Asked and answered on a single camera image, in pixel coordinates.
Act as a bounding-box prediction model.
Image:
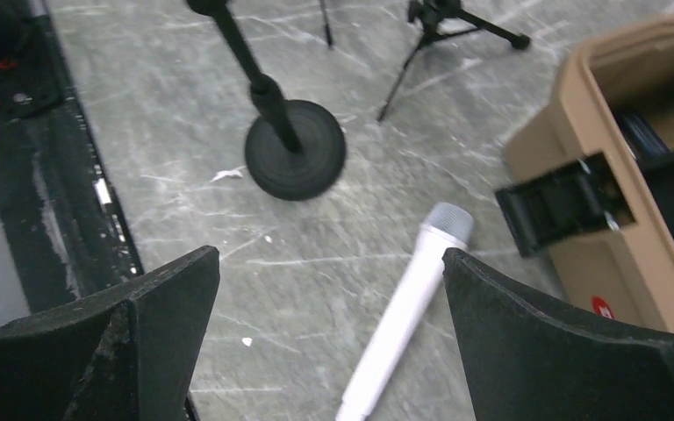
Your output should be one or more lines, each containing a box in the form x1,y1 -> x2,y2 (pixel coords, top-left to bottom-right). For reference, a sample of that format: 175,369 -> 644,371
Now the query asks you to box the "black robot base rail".
0,1 -> 143,313

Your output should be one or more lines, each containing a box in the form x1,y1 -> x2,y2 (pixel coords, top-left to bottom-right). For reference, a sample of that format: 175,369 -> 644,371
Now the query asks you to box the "white microphone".
335,203 -> 474,421

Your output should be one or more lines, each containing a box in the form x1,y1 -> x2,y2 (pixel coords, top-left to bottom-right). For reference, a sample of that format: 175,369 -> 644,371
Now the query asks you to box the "black round base mic stand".
187,0 -> 347,201

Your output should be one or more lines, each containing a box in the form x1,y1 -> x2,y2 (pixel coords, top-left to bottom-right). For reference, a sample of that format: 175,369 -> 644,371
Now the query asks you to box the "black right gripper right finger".
442,248 -> 674,420

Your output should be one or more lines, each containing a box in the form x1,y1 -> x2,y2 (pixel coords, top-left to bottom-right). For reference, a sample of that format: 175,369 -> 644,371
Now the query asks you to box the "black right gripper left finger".
0,246 -> 220,420

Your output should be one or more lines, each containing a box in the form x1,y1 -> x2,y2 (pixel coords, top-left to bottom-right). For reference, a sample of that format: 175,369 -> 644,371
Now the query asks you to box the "tan plastic toolbox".
496,13 -> 674,333

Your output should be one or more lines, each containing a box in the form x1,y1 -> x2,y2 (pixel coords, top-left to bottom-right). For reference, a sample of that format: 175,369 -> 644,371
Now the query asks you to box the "black tripod stand centre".
318,0 -> 533,124

